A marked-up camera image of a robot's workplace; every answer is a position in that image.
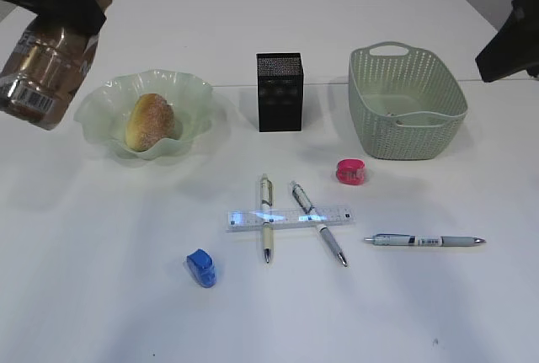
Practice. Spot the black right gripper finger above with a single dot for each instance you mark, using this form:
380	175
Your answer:
515	47

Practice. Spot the brown coffee drink bottle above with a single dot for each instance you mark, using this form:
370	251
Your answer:
46	69

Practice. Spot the sugared bread roll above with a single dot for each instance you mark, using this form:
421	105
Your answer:
151	120

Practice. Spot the green plastic woven basket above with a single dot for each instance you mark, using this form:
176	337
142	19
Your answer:
414	84

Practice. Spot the green wavy glass plate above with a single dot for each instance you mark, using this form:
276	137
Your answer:
104	113

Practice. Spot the pink pencil sharpener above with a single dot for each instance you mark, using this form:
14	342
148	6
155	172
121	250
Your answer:
351	171

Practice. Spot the grey blue gel pen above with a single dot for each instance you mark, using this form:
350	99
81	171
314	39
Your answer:
404	240

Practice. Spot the black mesh pen holder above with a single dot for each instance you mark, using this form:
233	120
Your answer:
280	80

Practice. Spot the white grey patterned pen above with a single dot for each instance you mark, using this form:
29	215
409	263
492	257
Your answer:
312	214

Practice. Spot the beige barrel pen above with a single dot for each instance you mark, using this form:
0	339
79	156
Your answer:
266	206

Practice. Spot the blue pencil sharpener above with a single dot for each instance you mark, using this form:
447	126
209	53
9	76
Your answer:
202	268

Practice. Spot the clear plastic ruler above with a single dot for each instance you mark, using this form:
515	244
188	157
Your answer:
252	221

